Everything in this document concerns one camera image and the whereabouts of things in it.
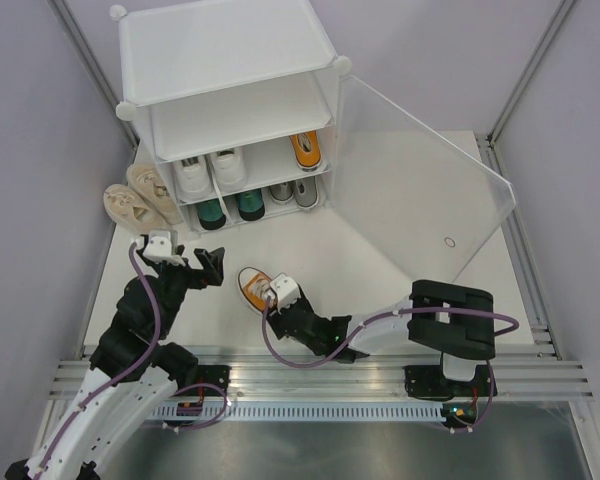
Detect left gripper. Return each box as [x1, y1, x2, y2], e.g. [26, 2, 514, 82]
[139, 244, 225, 335]

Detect green loafer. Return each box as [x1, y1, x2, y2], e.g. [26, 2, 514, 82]
[195, 199, 226, 231]
[236, 189, 266, 221]

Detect orange canvas sneaker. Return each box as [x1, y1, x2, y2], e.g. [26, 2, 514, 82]
[289, 131, 322, 172]
[237, 267, 277, 314]

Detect white sneaker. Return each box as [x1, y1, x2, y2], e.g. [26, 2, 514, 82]
[207, 148, 247, 221]
[173, 156, 211, 201]

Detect beige sneaker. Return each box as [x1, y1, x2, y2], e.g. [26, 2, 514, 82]
[103, 184, 168, 235]
[126, 164, 183, 225]

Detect grey canvas sneaker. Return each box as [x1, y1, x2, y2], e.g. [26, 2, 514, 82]
[268, 182, 294, 205]
[293, 177, 319, 210]

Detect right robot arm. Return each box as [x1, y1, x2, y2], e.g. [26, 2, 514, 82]
[267, 280, 496, 395]

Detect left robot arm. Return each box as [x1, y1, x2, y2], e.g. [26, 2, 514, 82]
[5, 236, 229, 479]

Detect white plastic shoe cabinet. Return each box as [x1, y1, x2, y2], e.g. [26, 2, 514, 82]
[110, 1, 350, 233]

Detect translucent cabinet door panel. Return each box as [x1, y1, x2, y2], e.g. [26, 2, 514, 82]
[331, 76, 516, 282]

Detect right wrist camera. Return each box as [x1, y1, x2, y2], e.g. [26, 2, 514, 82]
[264, 273, 301, 312]

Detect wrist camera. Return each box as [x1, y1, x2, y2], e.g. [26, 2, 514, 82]
[133, 229, 186, 266]
[264, 273, 301, 312]

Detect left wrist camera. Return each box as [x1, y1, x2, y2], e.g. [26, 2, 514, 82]
[133, 229, 186, 266]

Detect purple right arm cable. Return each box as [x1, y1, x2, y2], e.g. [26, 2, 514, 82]
[262, 294, 520, 434]

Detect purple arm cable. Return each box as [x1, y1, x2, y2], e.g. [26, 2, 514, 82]
[262, 294, 520, 434]
[32, 244, 161, 476]

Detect aluminium frame rail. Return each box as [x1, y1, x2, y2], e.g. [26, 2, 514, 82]
[49, 357, 596, 401]

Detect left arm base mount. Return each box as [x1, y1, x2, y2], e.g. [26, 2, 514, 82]
[175, 365, 231, 399]

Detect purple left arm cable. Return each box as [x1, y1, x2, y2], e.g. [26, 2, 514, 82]
[32, 244, 161, 476]

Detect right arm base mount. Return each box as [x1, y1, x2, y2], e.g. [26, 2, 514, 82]
[404, 365, 498, 402]

